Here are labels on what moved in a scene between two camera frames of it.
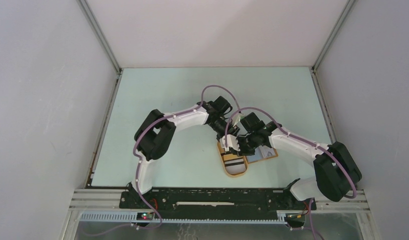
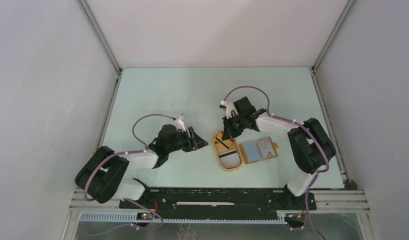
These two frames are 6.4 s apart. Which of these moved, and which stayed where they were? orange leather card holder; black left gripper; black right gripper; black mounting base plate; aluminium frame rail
Moved: black left gripper; black right gripper
Stayed: black mounting base plate; orange leather card holder; aluminium frame rail
